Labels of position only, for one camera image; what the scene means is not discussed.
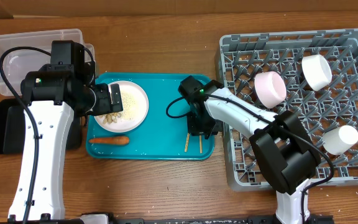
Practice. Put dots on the black tray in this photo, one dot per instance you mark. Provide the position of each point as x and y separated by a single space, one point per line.
12 127

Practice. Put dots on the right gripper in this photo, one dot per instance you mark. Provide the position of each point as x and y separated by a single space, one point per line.
194 127

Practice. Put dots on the clear plastic bin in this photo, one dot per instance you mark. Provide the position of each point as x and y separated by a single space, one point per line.
17 64

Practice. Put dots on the orange carrot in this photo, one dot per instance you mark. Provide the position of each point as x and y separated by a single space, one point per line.
115 140

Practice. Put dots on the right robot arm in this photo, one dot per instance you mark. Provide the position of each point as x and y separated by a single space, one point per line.
280 143

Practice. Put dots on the grey dishwasher rack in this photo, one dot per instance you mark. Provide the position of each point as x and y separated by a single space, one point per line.
241 56

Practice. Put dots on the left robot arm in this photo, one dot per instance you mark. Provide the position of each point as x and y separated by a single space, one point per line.
52 97

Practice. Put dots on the pink bowl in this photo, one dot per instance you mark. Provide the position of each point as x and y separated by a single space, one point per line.
270 89

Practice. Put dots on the teal serving tray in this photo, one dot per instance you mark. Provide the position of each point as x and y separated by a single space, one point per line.
158 137

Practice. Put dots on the pile of peanut shells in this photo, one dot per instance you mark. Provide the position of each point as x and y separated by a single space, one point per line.
110 118

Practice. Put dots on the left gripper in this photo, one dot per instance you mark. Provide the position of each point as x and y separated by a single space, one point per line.
105 105

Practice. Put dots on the pile of rice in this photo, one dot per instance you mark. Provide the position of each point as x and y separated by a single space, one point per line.
130 107

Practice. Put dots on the white bowl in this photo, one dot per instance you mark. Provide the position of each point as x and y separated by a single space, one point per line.
317 71

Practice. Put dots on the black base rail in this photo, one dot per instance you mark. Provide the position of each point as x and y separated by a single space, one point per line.
110 219

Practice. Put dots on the white paper cup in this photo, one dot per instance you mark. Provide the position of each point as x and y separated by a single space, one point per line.
339 140

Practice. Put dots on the white round plate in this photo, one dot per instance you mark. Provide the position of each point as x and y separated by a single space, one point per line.
124 125

